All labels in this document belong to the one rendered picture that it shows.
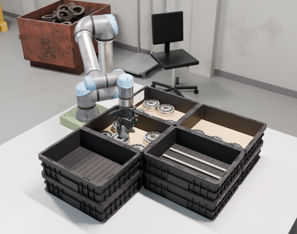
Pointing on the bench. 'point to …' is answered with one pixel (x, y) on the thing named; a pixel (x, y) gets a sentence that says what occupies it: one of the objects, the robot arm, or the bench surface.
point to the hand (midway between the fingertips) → (123, 136)
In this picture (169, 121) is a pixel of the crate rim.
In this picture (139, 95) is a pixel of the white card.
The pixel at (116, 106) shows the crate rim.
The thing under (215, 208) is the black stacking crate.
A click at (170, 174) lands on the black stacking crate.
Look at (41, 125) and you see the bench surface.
